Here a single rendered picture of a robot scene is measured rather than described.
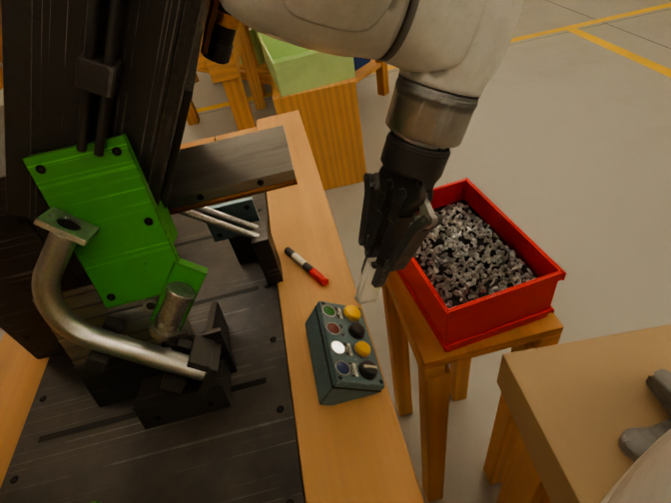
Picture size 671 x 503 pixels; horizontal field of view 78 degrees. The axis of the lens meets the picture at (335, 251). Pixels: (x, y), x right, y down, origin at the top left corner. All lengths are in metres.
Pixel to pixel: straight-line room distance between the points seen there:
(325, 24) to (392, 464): 0.50
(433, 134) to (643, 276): 1.80
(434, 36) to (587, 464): 0.47
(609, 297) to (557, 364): 1.41
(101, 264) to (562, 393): 0.61
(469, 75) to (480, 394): 1.35
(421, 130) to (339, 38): 0.12
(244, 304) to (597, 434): 0.56
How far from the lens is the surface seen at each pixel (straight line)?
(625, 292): 2.09
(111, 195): 0.57
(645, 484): 0.31
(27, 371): 0.96
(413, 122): 0.45
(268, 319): 0.74
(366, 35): 0.40
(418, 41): 0.42
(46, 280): 0.60
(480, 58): 0.45
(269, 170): 0.66
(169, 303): 0.58
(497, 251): 0.84
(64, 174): 0.58
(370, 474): 0.59
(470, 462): 1.56
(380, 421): 0.61
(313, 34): 0.40
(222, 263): 0.88
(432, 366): 0.79
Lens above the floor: 1.46
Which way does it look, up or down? 42 degrees down
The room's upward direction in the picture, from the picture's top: 12 degrees counter-clockwise
